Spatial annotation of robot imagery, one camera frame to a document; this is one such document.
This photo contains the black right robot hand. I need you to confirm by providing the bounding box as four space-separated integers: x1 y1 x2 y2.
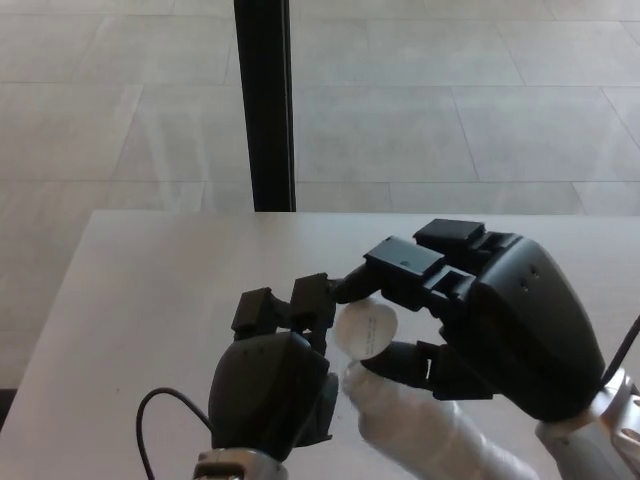
332 217 609 424

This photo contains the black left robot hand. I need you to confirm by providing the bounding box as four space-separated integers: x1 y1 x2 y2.
207 272 346 464

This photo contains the white bottle cap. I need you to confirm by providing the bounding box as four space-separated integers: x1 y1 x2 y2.
333 298 400 361

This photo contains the white plastic bottle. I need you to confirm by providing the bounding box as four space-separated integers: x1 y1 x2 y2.
341 358 544 480

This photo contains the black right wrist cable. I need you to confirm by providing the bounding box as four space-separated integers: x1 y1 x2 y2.
599 314 640 389

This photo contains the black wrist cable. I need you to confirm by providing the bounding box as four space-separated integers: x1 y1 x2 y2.
599 314 640 389
135 387 214 480

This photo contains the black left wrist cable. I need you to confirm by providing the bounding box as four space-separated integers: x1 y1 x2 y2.
135 387 214 480

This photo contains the black vertical frame post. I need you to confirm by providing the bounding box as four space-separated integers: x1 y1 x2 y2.
233 0 298 214

